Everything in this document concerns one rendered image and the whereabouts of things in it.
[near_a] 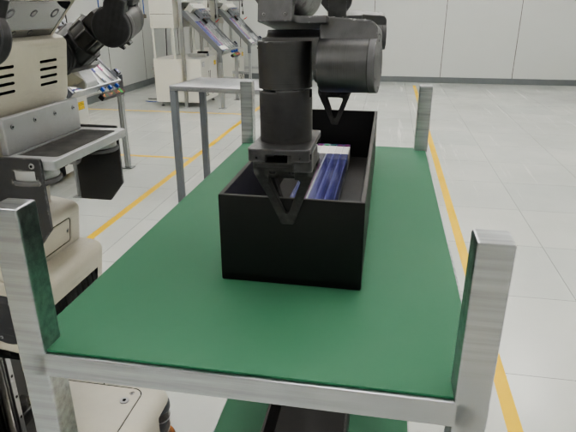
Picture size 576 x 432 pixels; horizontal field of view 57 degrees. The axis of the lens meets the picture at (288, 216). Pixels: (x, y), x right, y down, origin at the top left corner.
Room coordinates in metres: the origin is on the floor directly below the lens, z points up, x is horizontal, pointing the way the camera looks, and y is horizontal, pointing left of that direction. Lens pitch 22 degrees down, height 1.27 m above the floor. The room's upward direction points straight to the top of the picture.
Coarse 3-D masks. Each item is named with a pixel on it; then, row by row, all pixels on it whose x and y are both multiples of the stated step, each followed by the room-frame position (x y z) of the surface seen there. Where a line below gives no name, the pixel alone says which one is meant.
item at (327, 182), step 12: (324, 144) 1.10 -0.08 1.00; (336, 144) 1.10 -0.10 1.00; (348, 144) 1.10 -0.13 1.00; (324, 156) 1.00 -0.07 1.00; (336, 156) 1.00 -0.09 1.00; (348, 156) 1.03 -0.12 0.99; (324, 168) 0.92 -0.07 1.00; (336, 168) 0.92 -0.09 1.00; (312, 180) 0.85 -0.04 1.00; (324, 180) 0.85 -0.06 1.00; (336, 180) 0.85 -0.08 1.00; (312, 192) 0.79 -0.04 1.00; (324, 192) 0.79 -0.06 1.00; (336, 192) 0.79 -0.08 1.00
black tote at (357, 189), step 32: (320, 128) 1.14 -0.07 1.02; (352, 128) 1.12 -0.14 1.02; (352, 160) 1.09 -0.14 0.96; (224, 192) 0.60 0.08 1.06; (256, 192) 0.75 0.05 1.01; (288, 192) 0.89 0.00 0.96; (352, 192) 0.89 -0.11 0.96; (224, 224) 0.59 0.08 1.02; (256, 224) 0.58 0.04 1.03; (320, 224) 0.57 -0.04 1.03; (352, 224) 0.56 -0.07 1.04; (224, 256) 0.59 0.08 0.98; (256, 256) 0.58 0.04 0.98; (288, 256) 0.57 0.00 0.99; (320, 256) 0.57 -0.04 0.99; (352, 256) 0.56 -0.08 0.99; (352, 288) 0.56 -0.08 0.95
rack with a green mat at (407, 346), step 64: (192, 192) 0.92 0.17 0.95; (384, 192) 0.92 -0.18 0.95; (0, 256) 0.44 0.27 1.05; (128, 256) 0.65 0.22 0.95; (192, 256) 0.65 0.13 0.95; (384, 256) 0.65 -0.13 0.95; (448, 256) 0.65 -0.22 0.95; (512, 256) 0.37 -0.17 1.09; (64, 320) 0.50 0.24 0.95; (128, 320) 0.50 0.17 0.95; (192, 320) 0.50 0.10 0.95; (256, 320) 0.50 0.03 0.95; (320, 320) 0.50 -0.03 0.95; (384, 320) 0.50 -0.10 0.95; (448, 320) 0.50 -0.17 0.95; (64, 384) 0.46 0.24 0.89; (128, 384) 0.42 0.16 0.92; (192, 384) 0.41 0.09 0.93; (256, 384) 0.40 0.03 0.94; (320, 384) 0.39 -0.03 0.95; (384, 384) 0.39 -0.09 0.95; (448, 384) 0.39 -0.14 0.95
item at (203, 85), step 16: (192, 80) 3.69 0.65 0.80; (208, 80) 3.69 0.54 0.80; (224, 80) 3.69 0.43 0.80; (240, 80) 3.69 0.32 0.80; (256, 80) 3.69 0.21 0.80; (176, 96) 3.41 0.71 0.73; (176, 112) 3.40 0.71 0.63; (176, 128) 3.41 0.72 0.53; (176, 144) 3.41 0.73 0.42; (208, 144) 3.83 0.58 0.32; (176, 160) 3.41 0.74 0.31; (208, 160) 3.81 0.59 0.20
